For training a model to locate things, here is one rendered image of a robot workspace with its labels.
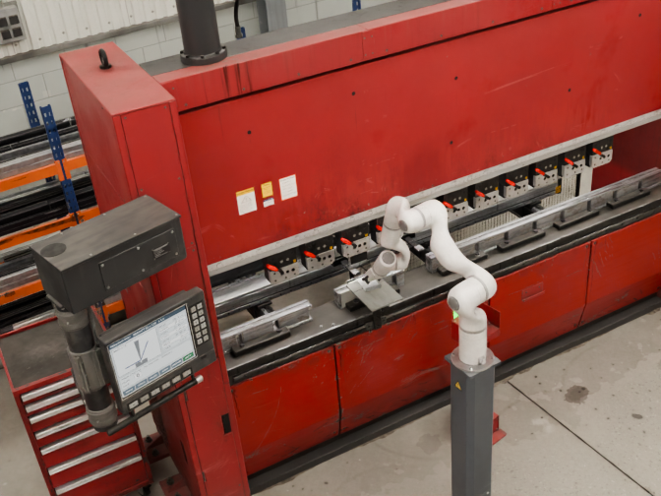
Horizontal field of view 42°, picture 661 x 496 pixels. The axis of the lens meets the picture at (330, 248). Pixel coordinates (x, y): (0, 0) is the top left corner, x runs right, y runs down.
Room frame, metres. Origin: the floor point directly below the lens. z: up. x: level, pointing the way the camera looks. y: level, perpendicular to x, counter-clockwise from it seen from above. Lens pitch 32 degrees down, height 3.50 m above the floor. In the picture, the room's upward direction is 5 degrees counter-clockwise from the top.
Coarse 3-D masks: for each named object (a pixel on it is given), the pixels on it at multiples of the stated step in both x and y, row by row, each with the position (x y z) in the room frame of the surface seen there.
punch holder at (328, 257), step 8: (320, 240) 3.53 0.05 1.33; (328, 240) 3.55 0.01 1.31; (304, 248) 3.51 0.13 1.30; (312, 248) 3.51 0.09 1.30; (320, 248) 3.53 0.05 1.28; (328, 248) 3.55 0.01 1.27; (304, 256) 3.53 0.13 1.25; (320, 256) 3.52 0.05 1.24; (328, 256) 3.54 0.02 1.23; (304, 264) 3.54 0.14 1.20; (312, 264) 3.50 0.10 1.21; (320, 264) 3.52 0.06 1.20; (328, 264) 3.54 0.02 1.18
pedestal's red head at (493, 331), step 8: (480, 304) 3.61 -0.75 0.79; (488, 312) 3.57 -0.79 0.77; (496, 312) 3.53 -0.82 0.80; (456, 320) 3.51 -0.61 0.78; (488, 320) 3.57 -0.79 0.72; (496, 320) 3.53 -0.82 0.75; (456, 328) 3.48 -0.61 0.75; (488, 328) 3.52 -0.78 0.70; (496, 328) 3.51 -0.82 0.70; (456, 336) 3.48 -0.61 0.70; (488, 336) 3.46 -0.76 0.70; (496, 336) 3.49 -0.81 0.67
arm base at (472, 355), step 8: (464, 336) 2.90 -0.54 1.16; (472, 336) 2.88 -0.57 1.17; (480, 336) 2.89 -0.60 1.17; (464, 344) 2.90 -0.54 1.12; (472, 344) 2.88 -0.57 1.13; (480, 344) 2.89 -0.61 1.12; (456, 352) 2.98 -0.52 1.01; (464, 352) 2.90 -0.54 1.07; (472, 352) 2.88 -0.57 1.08; (480, 352) 2.89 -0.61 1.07; (488, 352) 2.96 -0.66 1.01; (456, 360) 2.93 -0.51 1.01; (464, 360) 2.90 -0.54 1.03; (472, 360) 2.88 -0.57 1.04; (480, 360) 2.88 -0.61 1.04; (488, 360) 2.91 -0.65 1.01; (464, 368) 2.87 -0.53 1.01; (472, 368) 2.87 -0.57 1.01; (480, 368) 2.86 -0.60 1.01
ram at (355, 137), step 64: (640, 0) 4.37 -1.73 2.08; (384, 64) 3.71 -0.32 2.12; (448, 64) 3.86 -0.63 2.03; (512, 64) 4.02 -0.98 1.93; (576, 64) 4.20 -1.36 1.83; (640, 64) 4.40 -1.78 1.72; (192, 128) 3.31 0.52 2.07; (256, 128) 3.43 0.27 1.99; (320, 128) 3.56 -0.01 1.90; (384, 128) 3.70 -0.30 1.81; (448, 128) 3.85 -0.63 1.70; (512, 128) 4.03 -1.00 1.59; (576, 128) 4.22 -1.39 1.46; (256, 192) 3.41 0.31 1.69; (320, 192) 3.54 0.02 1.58; (384, 192) 3.69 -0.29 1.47; (448, 192) 3.85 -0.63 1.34; (256, 256) 3.39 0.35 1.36
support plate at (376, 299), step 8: (384, 280) 3.61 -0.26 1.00; (352, 288) 3.57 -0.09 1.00; (360, 288) 3.56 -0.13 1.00; (384, 288) 3.54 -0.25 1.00; (392, 288) 3.54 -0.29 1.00; (360, 296) 3.49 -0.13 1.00; (368, 296) 3.49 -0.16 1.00; (376, 296) 3.48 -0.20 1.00; (384, 296) 3.48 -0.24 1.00; (392, 296) 3.47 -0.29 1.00; (400, 296) 3.46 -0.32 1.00; (368, 304) 3.42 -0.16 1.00; (376, 304) 3.42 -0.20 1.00; (384, 304) 3.41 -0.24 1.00
